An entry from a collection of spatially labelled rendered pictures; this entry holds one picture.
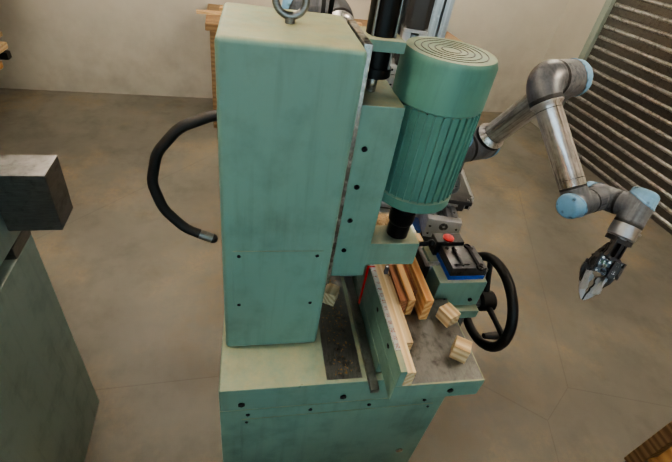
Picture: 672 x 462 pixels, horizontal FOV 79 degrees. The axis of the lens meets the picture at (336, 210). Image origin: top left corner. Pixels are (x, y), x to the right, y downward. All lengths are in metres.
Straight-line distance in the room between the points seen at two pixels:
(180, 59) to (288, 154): 3.55
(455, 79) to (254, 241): 0.46
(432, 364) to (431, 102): 0.57
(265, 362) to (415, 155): 0.60
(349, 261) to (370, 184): 0.21
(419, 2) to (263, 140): 0.97
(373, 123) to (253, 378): 0.63
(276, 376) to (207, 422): 0.88
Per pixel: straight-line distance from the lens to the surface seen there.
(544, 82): 1.40
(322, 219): 0.78
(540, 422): 2.22
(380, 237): 0.98
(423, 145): 0.78
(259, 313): 0.97
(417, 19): 1.54
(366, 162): 0.77
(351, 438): 1.31
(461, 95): 0.75
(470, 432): 2.04
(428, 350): 1.02
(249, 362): 1.05
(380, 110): 0.73
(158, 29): 4.15
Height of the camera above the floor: 1.69
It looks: 37 degrees down
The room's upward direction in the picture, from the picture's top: 10 degrees clockwise
